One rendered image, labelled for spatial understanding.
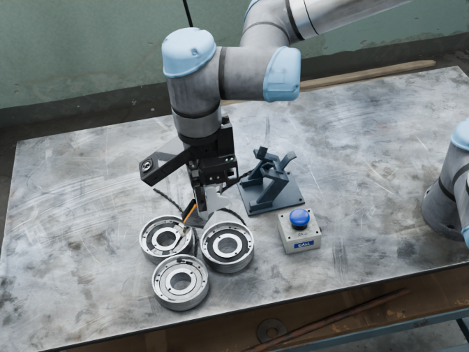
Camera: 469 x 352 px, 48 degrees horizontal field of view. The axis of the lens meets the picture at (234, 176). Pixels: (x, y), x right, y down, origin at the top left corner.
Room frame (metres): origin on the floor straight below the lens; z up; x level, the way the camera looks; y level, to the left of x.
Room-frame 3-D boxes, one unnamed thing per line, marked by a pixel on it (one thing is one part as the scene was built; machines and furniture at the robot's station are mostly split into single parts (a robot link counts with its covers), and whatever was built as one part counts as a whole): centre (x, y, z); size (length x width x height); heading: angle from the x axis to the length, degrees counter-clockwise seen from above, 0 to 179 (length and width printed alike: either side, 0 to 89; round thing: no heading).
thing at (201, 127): (0.64, 0.05, 1.15); 0.08 x 0.08 x 0.05
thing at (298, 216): (0.65, -0.12, 0.85); 0.04 x 0.04 x 0.05
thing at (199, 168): (0.64, 0.04, 1.07); 0.09 x 0.08 x 0.12; 101
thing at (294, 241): (0.65, -0.13, 0.82); 0.08 x 0.07 x 0.05; 98
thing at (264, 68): (0.63, -0.05, 1.23); 0.11 x 0.11 x 0.08; 79
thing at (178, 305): (0.55, 0.12, 0.82); 0.10 x 0.10 x 0.04
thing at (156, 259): (0.65, 0.15, 0.82); 0.10 x 0.10 x 0.04
